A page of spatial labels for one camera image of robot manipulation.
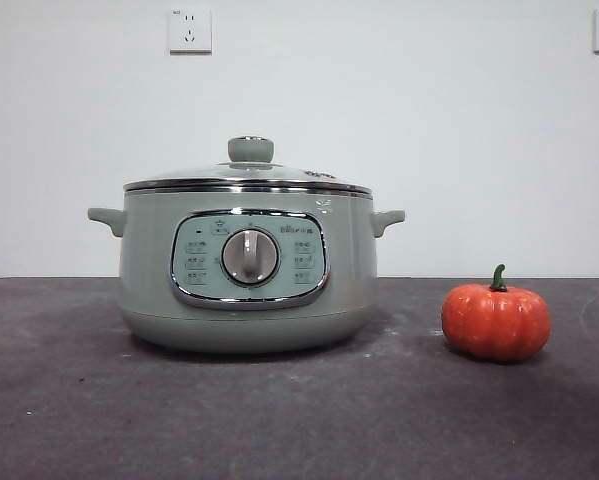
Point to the glass lid with green knob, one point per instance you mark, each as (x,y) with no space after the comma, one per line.
(250,149)

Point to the orange toy pumpkin green stem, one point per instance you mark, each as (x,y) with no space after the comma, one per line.
(494,320)

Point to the pale green electric cooking pot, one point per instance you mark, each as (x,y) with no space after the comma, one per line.
(144,280)

